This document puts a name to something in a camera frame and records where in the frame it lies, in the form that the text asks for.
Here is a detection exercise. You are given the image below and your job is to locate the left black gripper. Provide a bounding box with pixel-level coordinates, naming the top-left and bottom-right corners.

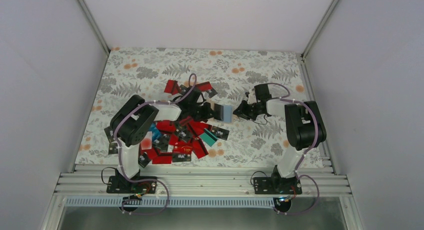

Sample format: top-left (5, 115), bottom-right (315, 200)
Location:
top-left (188, 102), bottom-right (217, 122)

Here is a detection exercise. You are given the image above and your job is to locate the beige leather card holder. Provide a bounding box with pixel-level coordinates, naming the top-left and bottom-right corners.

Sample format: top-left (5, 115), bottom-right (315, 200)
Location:
top-left (208, 103), bottom-right (233, 123)

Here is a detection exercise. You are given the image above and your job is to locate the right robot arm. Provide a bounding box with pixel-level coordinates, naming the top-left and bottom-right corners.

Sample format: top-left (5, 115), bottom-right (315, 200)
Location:
top-left (233, 82), bottom-right (327, 194)

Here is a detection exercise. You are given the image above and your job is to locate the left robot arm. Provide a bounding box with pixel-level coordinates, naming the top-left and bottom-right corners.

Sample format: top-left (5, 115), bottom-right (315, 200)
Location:
top-left (107, 87), bottom-right (219, 193)

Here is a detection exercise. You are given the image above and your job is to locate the red card top right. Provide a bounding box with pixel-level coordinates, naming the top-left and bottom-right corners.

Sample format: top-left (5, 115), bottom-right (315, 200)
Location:
top-left (195, 81), bottom-right (213, 92)

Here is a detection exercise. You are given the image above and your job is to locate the red card top left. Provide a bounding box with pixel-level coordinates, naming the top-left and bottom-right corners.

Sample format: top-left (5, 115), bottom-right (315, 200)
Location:
top-left (164, 79), bottom-right (180, 96)

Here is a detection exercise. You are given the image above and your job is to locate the black card top right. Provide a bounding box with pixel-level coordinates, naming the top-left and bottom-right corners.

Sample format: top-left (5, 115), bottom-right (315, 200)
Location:
top-left (206, 87), bottom-right (218, 99)

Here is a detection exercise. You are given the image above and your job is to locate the teal card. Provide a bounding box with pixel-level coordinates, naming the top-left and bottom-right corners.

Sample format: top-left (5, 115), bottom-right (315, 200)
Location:
top-left (199, 128), bottom-right (218, 147)

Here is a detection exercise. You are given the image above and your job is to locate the black vip card upper right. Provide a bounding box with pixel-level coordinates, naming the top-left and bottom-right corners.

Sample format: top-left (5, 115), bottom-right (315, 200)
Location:
top-left (210, 126), bottom-right (230, 141)

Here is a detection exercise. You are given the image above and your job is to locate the black vip card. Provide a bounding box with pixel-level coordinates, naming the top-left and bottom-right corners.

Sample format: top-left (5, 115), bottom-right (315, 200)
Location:
top-left (104, 126), bottom-right (115, 143)
top-left (108, 142), bottom-right (119, 155)
top-left (172, 153), bottom-right (192, 163)
top-left (210, 126), bottom-right (230, 141)

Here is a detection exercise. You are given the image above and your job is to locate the blue card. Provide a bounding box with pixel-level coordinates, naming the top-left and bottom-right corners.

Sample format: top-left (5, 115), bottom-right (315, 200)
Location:
top-left (148, 123), bottom-right (162, 141)

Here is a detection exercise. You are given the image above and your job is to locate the black vip card bottom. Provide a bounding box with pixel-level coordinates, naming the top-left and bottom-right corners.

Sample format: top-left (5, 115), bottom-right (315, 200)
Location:
top-left (172, 153), bottom-right (192, 163)

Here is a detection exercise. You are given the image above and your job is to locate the white card red spot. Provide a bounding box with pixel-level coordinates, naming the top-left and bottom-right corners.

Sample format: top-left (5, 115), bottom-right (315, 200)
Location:
top-left (139, 131), bottom-right (153, 150)

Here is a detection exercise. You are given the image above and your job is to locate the red card bottom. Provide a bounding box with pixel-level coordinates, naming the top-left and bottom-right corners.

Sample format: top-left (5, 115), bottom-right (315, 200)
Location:
top-left (152, 155), bottom-right (173, 165)

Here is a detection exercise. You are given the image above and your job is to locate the black vip card far left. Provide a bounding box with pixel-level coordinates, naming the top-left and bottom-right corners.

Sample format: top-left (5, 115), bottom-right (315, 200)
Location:
top-left (104, 126), bottom-right (115, 143)

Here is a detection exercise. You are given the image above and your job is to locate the black vip card left lower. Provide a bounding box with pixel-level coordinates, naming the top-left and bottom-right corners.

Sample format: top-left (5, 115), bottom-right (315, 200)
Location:
top-left (108, 142), bottom-right (119, 155)

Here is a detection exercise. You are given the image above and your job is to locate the floral table mat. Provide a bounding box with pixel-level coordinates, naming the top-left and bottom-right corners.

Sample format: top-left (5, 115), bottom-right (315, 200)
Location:
top-left (74, 46), bottom-right (327, 170)

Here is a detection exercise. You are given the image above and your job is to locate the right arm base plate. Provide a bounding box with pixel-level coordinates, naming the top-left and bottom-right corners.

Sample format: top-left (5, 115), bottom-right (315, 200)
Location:
top-left (252, 177), bottom-right (303, 195)

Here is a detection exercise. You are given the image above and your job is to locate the aluminium rail frame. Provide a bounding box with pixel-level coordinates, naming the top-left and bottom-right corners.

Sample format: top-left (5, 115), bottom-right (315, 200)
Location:
top-left (41, 164), bottom-right (363, 230)

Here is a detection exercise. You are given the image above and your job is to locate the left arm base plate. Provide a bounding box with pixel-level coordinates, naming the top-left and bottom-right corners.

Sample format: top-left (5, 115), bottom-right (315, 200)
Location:
top-left (106, 176), bottom-right (157, 195)

